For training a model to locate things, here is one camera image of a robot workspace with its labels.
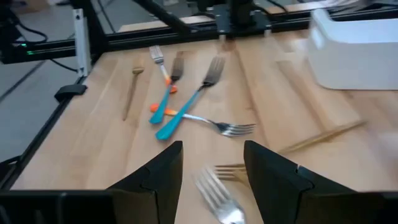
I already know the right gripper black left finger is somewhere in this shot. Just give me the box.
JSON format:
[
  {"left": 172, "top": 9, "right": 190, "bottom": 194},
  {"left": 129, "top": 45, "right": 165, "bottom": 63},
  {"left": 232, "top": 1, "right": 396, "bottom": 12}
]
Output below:
[{"left": 107, "top": 140, "right": 184, "bottom": 224}]

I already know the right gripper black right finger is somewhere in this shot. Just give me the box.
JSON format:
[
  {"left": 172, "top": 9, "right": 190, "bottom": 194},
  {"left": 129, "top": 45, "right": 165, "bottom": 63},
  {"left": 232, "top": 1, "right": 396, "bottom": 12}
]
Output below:
[{"left": 244, "top": 139, "right": 357, "bottom": 224}]

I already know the silver fork with orange handle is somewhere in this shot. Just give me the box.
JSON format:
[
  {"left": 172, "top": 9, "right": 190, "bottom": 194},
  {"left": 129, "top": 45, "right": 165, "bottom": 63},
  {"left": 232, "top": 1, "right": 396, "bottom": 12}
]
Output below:
[
  {"left": 149, "top": 45, "right": 178, "bottom": 94},
  {"left": 150, "top": 103, "right": 257, "bottom": 138},
  {"left": 194, "top": 167, "right": 247, "bottom": 224}
]

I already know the black table clamp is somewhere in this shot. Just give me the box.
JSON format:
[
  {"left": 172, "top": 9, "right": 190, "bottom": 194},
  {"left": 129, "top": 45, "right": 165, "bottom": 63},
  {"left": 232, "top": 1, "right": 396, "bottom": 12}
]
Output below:
[{"left": 54, "top": 83, "right": 88, "bottom": 103}]

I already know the white plastic bin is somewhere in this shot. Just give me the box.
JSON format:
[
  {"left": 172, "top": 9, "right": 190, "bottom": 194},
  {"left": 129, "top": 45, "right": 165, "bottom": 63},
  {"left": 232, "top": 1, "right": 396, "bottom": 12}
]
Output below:
[{"left": 307, "top": 8, "right": 398, "bottom": 91}]

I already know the silver metal bracket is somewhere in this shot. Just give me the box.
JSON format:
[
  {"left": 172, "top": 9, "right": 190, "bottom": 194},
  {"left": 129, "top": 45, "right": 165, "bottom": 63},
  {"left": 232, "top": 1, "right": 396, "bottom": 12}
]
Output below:
[{"left": 73, "top": 8, "right": 91, "bottom": 78}]

